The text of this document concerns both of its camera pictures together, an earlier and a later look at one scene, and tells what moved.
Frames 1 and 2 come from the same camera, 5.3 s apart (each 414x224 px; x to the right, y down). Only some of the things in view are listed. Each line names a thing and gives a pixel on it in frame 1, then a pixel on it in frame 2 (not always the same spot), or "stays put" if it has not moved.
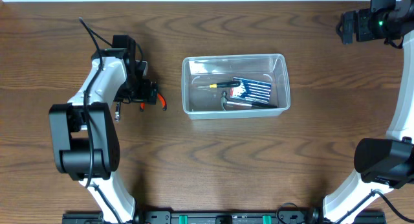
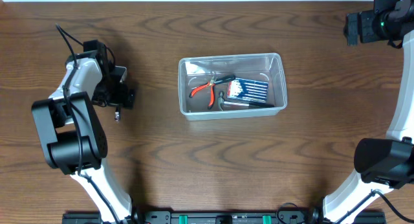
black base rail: [225, 217] stays put
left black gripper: [151, 92] -> [128, 98]
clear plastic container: [235, 86] stays put
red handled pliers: [163, 100] -> [213, 82]
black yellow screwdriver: [226, 84] -> [228, 78]
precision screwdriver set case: [251, 91] stays put
